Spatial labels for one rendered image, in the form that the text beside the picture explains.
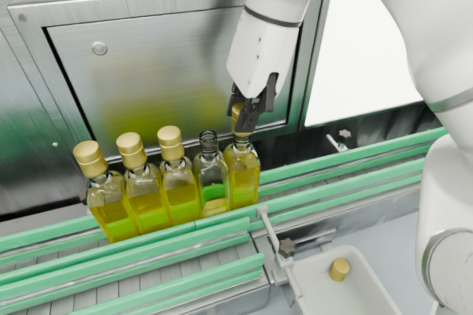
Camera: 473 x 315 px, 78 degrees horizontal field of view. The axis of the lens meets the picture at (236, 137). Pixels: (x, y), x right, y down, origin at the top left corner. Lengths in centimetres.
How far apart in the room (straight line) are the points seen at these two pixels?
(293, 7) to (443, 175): 25
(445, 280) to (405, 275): 48
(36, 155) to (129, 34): 33
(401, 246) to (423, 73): 63
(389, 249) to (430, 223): 47
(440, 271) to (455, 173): 10
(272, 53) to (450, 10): 18
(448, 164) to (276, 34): 23
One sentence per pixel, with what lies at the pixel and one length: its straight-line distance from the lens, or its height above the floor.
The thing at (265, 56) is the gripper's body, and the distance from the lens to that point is 36.
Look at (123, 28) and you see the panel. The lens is 50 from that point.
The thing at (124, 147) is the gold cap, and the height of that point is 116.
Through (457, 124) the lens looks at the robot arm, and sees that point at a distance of 32.
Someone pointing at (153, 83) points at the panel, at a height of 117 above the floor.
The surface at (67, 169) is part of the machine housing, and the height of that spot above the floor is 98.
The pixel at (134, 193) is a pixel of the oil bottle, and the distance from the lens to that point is 49.
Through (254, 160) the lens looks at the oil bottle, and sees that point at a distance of 50.
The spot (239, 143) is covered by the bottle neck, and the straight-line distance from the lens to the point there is 48.
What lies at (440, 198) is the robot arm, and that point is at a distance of 40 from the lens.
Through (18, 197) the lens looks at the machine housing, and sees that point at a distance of 79.
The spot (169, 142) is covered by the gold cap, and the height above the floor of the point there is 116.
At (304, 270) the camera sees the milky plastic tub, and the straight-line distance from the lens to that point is 70.
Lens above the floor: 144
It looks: 42 degrees down
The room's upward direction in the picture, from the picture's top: straight up
